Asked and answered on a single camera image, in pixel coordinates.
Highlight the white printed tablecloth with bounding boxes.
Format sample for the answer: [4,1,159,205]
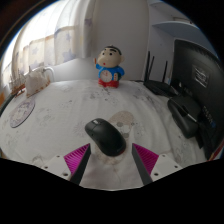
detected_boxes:
[0,78,214,191]

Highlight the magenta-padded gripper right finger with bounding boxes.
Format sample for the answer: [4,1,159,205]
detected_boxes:
[131,143,184,186]

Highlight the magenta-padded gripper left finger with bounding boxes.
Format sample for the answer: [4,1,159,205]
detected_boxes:
[40,143,92,186]

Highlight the wooden ship model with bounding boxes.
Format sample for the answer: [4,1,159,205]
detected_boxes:
[9,71,27,96]

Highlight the black computer mouse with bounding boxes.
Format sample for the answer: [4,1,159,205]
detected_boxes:
[84,117,128,158]

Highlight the black router with antennas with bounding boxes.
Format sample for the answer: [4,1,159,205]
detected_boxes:
[143,50,180,98]

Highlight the round purple printed mouse pad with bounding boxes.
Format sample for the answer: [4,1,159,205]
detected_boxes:
[9,97,36,129]

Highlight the white wall shelf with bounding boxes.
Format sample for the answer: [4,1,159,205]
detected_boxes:
[148,0,201,38]

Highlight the black keyboard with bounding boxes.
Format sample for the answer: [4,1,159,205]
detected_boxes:
[0,93,16,116]

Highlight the black computer monitor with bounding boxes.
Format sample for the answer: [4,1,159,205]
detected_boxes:
[173,38,224,161]

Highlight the cloth-covered white kettle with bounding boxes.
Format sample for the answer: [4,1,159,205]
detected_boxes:
[24,65,55,98]

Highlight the white star-print curtain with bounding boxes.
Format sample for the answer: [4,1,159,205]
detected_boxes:
[0,0,98,84]

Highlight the red packet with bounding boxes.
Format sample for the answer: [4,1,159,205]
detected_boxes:
[209,141,224,161]

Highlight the cartoon boy figurine clock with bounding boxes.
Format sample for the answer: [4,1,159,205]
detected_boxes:
[94,45,126,89]

